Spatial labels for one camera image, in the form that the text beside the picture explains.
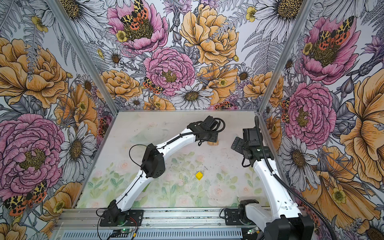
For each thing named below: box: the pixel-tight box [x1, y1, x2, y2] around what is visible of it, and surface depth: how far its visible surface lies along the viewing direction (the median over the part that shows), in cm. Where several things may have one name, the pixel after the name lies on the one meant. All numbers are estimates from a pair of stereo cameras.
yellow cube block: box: [196, 171, 204, 181], surface depth 89 cm
